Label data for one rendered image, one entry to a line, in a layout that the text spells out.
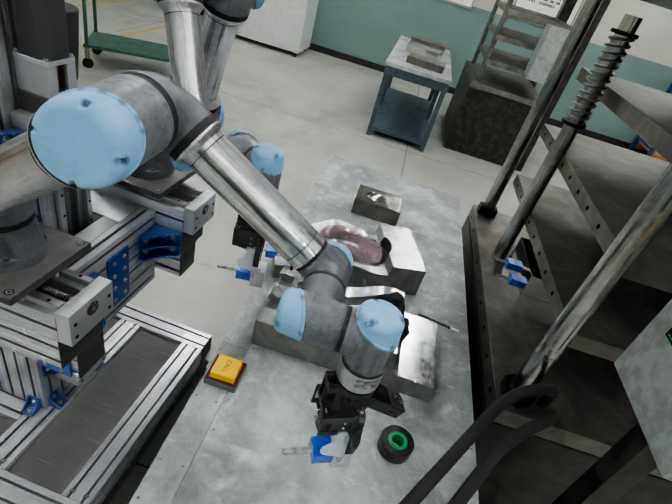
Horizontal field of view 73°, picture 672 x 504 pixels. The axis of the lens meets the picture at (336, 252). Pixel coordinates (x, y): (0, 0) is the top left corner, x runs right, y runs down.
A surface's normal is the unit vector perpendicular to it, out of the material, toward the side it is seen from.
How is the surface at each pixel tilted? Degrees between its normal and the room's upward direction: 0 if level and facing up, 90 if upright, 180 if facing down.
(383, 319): 0
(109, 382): 0
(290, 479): 0
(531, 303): 90
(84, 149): 85
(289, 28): 90
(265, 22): 90
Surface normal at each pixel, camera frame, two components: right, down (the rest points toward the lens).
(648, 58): -0.20, 0.53
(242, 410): 0.24, -0.79
